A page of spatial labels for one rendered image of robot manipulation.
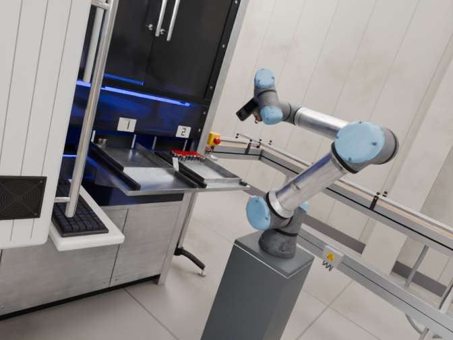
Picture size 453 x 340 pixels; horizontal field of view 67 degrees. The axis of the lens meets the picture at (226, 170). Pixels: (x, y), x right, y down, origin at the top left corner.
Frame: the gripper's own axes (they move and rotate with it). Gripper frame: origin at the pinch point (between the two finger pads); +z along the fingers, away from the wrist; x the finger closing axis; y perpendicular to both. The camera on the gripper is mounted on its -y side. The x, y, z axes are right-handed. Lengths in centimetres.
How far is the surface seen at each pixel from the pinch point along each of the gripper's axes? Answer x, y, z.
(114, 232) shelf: -18, -70, -38
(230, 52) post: 43.8, 15.2, 15.4
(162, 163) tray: 9.4, -47.0, 6.5
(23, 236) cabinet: -11, -84, -60
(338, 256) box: -80, 9, 78
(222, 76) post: 37.5, 5.6, 21.1
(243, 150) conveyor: 13, 3, 85
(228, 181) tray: -13.8, -26.0, 14.5
